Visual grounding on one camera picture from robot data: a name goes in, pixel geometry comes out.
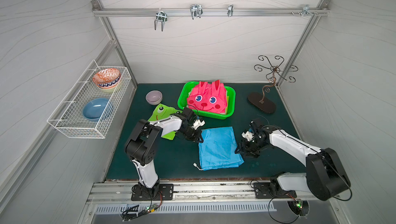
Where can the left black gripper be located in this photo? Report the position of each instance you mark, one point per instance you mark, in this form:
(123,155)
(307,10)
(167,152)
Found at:
(192,133)

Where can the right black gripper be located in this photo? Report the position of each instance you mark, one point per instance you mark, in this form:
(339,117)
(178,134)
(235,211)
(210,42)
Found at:
(247,145)

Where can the blue raincoat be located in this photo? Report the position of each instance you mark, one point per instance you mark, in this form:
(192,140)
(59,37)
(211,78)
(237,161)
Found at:
(218,149)

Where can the pink bunny raincoat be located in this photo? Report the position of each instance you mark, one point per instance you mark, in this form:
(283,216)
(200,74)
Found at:
(208,97)

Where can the green frog raincoat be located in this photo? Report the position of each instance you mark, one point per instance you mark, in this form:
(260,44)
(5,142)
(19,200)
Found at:
(163,117)

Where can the green plastic basket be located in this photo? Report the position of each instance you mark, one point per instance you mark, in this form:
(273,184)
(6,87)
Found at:
(231,97)

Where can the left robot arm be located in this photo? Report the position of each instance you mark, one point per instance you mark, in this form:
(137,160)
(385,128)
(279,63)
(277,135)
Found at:
(142,144)

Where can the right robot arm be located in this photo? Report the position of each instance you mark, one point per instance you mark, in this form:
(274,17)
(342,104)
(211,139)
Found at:
(324,176)

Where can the dark metal jewelry stand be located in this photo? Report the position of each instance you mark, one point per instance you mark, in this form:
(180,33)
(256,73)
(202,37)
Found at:
(261,101)

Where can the small purple bowl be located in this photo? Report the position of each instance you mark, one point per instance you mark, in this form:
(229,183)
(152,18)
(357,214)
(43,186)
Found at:
(154,97)

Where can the orange patterned bowl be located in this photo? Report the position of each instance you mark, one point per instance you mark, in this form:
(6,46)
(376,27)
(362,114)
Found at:
(107,78)

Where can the blue bowl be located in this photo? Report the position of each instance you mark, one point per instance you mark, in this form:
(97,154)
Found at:
(98,109)

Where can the metal loop hook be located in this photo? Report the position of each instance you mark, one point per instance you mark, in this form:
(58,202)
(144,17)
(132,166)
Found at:
(196,11)

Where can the metal double hook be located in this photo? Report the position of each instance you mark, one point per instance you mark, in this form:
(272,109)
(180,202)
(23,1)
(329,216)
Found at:
(160,18)

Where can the small metal hook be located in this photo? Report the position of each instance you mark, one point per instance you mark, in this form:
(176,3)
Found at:
(230,10)

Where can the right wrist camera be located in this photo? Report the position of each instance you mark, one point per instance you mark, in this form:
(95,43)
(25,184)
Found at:
(248,136)

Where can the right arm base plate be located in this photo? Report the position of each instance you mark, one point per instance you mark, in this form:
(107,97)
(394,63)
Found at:
(263,190)

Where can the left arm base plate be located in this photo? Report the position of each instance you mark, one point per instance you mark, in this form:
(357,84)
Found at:
(158,192)

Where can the white wire wall basket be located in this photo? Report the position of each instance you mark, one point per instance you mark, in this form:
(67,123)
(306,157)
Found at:
(68,118)

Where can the aluminium front rail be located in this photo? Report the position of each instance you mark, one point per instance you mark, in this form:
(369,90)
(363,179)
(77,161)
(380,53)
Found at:
(183,191)

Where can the aluminium rail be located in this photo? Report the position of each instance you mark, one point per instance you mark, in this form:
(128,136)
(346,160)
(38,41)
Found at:
(207,12)
(183,191)

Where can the metal bracket hook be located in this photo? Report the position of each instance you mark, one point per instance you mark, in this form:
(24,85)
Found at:
(305,12)

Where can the aluminium top rail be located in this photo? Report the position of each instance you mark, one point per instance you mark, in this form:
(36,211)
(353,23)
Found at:
(207,12)

